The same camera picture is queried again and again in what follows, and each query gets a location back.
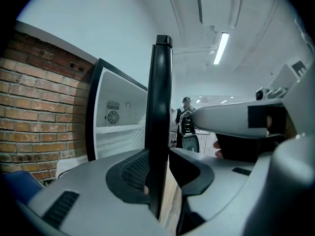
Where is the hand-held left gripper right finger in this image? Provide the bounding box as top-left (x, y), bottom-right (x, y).
top-left (169, 147), bottom-right (258, 236)

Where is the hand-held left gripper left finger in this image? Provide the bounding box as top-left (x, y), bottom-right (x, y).
top-left (14, 148), bottom-right (173, 236)

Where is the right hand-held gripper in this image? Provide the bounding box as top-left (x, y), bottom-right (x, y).
top-left (191, 56), bottom-right (310, 139)

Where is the black box with white interior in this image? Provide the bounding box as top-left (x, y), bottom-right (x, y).
top-left (85, 57), bottom-right (149, 162)

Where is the person's right hand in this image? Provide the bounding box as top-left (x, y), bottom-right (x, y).
top-left (212, 140), bottom-right (224, 159)

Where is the blue padded chair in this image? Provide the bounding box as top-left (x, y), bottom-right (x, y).
top-left (2, 170), bottom-right (43, 203)

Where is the long ceiling light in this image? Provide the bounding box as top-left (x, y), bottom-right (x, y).
top-left (213, 32), bottom-right (230, 65)

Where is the gripper-mounted camera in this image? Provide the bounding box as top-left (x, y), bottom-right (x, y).
top-left (255, 87), bottom-right (288, 101)

